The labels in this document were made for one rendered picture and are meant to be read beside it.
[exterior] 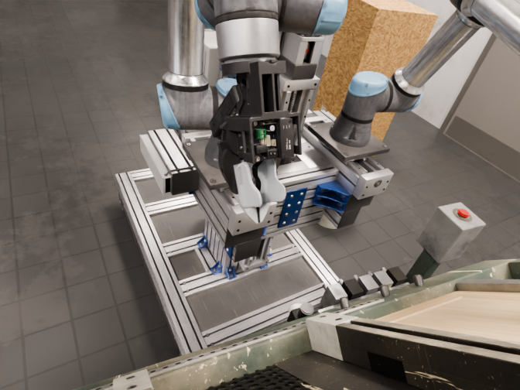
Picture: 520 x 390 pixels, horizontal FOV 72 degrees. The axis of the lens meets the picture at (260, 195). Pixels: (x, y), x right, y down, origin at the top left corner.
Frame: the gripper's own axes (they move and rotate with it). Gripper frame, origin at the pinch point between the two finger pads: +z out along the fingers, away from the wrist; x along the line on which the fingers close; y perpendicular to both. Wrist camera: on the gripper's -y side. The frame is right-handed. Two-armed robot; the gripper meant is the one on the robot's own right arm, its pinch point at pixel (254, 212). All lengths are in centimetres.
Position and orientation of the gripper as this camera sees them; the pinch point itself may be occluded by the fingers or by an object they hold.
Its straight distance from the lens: 51.0
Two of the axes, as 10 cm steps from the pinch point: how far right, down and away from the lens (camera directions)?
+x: 8.6, -2.0, 4.6
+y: 5.0, 2.0, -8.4
